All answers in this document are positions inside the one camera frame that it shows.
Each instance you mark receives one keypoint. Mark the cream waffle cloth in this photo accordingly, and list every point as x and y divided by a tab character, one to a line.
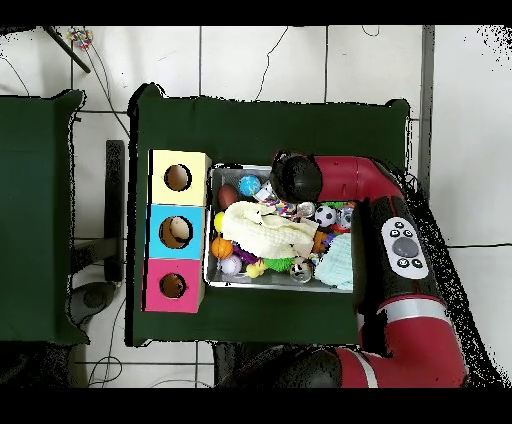
268	232

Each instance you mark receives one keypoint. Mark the light blue waffle cloth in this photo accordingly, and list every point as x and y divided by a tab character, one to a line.
338	260

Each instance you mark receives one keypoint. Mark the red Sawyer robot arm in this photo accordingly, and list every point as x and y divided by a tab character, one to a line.
400	340

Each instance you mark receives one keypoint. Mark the wooden box with three holes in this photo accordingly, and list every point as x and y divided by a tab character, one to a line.
160	248

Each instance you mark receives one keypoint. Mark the blue globe ball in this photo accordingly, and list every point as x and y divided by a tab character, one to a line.
249	186

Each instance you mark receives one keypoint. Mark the brown toy football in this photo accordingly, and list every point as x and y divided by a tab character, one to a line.
228	197

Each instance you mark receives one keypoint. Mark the yellow ball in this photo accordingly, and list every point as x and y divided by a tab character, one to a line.
218	222

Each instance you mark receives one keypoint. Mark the orange toy basketball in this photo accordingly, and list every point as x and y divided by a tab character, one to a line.
221	248

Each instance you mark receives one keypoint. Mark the green spiky toy with eyes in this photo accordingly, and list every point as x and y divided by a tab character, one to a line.
278	264

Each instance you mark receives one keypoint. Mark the black and white soccer ball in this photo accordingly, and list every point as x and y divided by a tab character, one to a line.
325	216

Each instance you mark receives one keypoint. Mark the dark green table cloth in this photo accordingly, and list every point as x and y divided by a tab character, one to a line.
240	132

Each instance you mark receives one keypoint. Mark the dark green side table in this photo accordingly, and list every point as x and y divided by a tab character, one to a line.
36	240

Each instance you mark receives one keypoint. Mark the small colourful toy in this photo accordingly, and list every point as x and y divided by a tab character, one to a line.
80	38

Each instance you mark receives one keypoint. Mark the black pole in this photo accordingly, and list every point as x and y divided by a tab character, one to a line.
66	48

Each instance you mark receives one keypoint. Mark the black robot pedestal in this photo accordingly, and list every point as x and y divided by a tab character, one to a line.
224	360

